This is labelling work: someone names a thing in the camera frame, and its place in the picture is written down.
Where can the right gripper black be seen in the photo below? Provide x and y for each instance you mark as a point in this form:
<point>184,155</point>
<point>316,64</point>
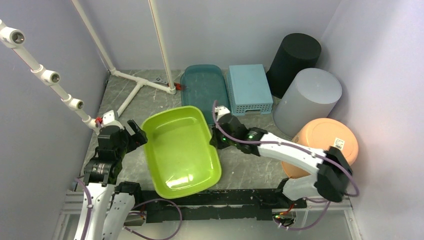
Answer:
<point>215,140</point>

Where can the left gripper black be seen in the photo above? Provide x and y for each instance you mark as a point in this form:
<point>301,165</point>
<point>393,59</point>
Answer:
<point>135,140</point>

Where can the dark green plastic basket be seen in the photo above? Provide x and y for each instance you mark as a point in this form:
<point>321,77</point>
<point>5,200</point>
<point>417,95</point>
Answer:
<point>202,84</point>

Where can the light blue plastic basket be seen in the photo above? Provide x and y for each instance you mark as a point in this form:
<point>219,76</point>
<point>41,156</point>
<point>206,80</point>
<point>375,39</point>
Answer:
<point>248,90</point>

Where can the orange plastic bucket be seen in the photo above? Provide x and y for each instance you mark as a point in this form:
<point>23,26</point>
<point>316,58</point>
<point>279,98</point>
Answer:
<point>321,133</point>

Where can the grey plastic bucket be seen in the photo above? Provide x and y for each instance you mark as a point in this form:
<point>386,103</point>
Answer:
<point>312,94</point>

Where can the black plastic bucket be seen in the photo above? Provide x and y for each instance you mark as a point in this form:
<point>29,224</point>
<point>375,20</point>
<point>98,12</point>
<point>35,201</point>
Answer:
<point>296,52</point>

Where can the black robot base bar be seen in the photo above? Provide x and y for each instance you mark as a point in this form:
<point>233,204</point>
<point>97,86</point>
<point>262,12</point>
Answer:
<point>209,213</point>

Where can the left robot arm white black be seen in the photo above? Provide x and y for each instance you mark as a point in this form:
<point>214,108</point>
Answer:
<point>107,203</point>

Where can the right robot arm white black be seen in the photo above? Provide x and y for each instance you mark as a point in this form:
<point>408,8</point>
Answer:
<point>329,173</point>

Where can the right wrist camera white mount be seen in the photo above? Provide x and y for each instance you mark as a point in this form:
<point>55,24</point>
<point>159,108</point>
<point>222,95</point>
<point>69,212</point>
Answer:
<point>220,111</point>

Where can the aluminium rail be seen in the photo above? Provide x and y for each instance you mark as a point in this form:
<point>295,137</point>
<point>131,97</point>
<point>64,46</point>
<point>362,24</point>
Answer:
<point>79,202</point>

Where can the white pvc pipe frame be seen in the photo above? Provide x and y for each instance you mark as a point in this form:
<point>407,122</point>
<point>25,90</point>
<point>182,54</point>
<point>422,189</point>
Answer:
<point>14,39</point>

